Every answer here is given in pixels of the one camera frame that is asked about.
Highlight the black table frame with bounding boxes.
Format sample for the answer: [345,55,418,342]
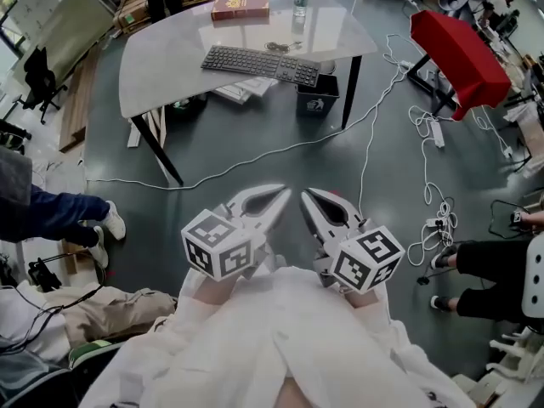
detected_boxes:
[405,52,458,115]

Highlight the white wooden frame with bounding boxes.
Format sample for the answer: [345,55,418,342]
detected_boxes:
[127,104,167,149]

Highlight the black clamp stand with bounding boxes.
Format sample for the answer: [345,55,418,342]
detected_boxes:
[26,252,65,293]

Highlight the tangled white cable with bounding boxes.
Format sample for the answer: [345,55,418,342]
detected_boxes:
[406,104,461,268]

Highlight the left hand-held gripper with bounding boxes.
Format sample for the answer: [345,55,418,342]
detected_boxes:
[180,183,293,283]

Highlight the white flat boards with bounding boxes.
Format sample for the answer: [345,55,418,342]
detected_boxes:
[210,76,280,106]

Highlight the person's left forearm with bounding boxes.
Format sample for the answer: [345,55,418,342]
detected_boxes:
[169,268,273,356]

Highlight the large white panel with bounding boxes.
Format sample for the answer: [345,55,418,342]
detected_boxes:
[8,0,116,85]

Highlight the grey table with black legs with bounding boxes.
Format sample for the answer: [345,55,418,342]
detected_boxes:
[118,0,379,187]

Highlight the dark blue trash bin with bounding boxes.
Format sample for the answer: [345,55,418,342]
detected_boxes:
[295,73,341,119]

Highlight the thin black cable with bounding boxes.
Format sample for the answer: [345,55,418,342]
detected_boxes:
[263,40,304,54]

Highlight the person's white garment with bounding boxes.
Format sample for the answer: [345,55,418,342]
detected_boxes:
[78,265,477,408]

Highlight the white perforated chair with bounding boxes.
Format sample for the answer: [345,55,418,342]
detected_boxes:
[519,239,544,323]

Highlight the black office chair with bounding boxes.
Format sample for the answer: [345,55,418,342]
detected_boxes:
[18,46,70,126]

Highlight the wooden planks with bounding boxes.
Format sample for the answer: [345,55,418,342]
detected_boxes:
[58,53,99,153]

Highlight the black keyboard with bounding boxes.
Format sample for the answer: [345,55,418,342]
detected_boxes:
[200,44,321,88]

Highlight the person's right forearm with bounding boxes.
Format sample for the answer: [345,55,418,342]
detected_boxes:
[339,286,409,356]

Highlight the beige fabric bag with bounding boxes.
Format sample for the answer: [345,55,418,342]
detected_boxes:
[62,286,179,343]

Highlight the red rectangular box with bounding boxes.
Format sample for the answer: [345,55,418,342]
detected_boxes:
[210,0,271,22]

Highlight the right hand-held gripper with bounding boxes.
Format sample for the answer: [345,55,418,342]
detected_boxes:
[300,187,406,293]

